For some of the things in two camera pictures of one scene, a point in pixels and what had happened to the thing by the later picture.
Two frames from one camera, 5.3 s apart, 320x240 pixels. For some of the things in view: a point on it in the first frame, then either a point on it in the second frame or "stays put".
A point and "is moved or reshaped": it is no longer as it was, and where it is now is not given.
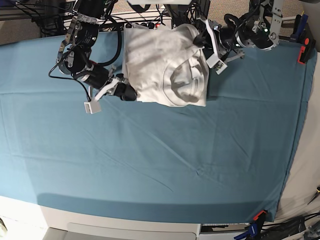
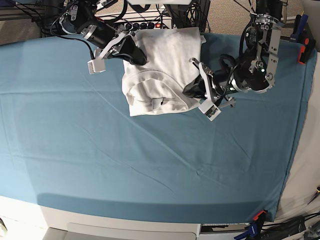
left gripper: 101,81 -> 114,42
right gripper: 224,38 -> 218,83
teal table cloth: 227,162 stays put
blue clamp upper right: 300,23 stays put
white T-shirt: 165,65 is moved or reshaped
